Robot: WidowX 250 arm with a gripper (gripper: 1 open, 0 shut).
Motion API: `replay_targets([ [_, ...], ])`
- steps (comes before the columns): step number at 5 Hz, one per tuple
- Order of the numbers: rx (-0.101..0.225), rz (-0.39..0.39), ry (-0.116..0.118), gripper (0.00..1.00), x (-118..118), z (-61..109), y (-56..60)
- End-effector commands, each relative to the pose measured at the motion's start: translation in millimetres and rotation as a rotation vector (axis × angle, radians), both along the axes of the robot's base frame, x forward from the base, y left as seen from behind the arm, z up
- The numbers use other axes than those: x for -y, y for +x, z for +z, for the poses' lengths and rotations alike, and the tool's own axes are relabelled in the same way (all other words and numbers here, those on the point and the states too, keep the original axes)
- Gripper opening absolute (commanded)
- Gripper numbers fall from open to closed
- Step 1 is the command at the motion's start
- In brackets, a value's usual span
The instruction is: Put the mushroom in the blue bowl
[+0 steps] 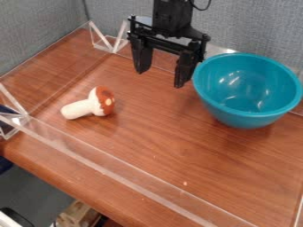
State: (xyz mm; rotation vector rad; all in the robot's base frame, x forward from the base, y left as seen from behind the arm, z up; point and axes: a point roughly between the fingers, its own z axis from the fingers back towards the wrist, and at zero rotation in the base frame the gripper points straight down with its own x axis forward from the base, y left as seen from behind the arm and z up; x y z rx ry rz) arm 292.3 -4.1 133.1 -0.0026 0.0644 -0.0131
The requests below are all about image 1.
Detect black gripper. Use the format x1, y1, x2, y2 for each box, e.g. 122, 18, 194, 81
129, 0, 210, 88

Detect toy mushroom brown cap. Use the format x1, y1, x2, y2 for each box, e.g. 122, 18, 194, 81
59, 86, 117, 121

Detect blue plastic bowl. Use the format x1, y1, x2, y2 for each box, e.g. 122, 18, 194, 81
194, 52, 303, 129

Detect clear acrylic back barrier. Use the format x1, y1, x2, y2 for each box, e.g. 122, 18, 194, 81
118, 29, 303, 116

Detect clear acrylic barrier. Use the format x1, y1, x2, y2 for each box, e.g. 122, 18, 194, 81
118, 29, 303, 116
0, 115, 257, 227

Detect clear acrylic front barrier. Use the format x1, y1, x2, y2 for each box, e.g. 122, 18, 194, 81
0, 115, 257, 227

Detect dark blue object left edge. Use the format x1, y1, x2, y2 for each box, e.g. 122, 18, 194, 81
0, 105, 18, 176

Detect wooden crate below table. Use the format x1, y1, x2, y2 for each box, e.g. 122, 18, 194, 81
54, 200, 102, 227

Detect black white object bottom left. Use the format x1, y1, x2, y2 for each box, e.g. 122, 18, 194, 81
0, 207, 35, 227

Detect clear acrylic corner bracket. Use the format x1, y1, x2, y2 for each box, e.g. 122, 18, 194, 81
89, 21, 130, 54

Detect black cable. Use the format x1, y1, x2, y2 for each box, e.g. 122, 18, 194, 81
189, 0, 214, 12

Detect clear acrylic left bracket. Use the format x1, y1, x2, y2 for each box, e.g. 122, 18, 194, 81
0, 83, 30, 140

